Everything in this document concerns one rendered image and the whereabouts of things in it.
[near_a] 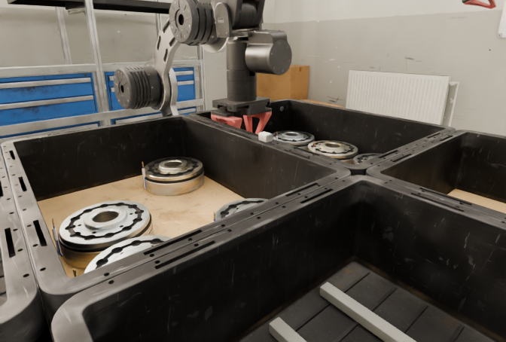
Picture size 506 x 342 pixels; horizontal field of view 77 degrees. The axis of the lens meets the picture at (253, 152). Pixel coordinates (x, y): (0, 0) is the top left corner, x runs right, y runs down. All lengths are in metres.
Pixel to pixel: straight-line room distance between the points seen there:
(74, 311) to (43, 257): 0.06
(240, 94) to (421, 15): 3.16
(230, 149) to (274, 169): 0.10
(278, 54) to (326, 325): 0.39
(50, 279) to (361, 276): 0.28
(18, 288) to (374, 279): 0.31
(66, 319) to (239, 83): 0.47
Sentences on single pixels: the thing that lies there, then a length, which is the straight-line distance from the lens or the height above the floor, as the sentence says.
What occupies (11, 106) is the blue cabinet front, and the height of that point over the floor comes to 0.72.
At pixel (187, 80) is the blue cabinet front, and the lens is 2.74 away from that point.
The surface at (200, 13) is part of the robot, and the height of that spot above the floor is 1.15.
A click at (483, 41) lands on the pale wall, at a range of 3.50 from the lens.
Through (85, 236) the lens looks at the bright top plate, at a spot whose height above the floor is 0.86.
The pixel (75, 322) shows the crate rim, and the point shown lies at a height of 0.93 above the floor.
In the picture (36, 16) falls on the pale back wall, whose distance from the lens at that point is 3.23.
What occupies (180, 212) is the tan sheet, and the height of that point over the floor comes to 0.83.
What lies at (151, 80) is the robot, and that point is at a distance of 1.45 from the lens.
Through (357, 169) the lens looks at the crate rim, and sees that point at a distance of 0.38.
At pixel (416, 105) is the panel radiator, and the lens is 3.54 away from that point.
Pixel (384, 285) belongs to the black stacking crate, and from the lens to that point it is 0.38.
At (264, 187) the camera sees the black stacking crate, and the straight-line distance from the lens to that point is 0.47.
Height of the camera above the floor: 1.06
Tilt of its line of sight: 19 degrees down
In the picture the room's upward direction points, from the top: straight up
